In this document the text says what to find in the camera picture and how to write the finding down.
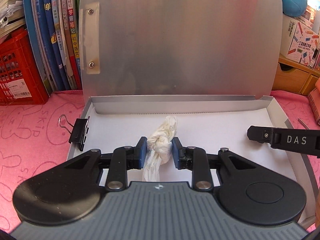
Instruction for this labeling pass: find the thin metal rod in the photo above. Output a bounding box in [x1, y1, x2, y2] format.
[298, 118, 310, 129]

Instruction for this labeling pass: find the row of blue books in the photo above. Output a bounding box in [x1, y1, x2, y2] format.
[23, 0, 82, 92]

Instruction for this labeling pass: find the black binder clip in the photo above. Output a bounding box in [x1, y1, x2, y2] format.
[58, 114, 90, 151]

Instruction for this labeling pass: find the silver open storage box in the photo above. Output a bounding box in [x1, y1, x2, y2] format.
[79, 0, 318, 228]

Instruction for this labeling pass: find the blue round plush ball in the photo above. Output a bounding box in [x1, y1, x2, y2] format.
[282, 0, 308, 17]

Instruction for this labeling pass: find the stack of paper books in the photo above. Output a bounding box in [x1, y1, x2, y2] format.
[1, 0, 25, 43]

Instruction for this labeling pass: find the white knotted cloth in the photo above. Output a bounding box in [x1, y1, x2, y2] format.
[142, 115, 177, 182]

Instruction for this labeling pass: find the wooden drawer organizer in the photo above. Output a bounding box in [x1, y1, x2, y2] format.
[272, 54, 319, 96]

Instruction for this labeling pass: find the pink tabletop mat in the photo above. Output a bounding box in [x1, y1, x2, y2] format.
[1, 91, 319, 232]

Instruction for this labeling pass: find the white label printer box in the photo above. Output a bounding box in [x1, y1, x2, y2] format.
[280, 14, 319, 68]

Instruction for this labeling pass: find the red plastic basket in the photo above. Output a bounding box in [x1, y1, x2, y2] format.
[1, 27, 49, 106]

